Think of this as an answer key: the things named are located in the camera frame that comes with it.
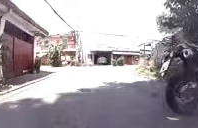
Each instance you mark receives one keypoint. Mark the black motorcycle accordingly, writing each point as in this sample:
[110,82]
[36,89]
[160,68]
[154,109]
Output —
[183,90]

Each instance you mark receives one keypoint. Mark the concrete kerb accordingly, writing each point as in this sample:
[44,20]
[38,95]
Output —
[17,87]

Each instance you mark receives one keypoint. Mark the dark tree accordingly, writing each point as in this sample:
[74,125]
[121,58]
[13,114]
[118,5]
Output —
[187,16]

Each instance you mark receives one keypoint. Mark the grey asphalt road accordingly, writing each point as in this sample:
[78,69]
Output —
[87,103]

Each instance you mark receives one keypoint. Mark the building with carport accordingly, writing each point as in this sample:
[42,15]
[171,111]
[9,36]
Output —
[113,46]

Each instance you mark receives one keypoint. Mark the building with red gate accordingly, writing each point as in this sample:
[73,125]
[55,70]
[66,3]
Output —
[18,53]

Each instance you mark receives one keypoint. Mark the green bush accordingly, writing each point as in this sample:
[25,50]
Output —
[55,55]

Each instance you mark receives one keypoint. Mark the pink building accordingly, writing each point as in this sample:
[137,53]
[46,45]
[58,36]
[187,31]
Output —
[62,43]

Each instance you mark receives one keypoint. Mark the white car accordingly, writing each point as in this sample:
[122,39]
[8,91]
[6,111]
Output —
[102,60]

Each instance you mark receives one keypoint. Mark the pole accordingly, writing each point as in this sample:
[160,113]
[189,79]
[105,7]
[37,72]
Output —
[77,46]

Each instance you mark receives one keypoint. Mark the potted plant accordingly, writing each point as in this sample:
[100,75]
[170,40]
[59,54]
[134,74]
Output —
[37,65]

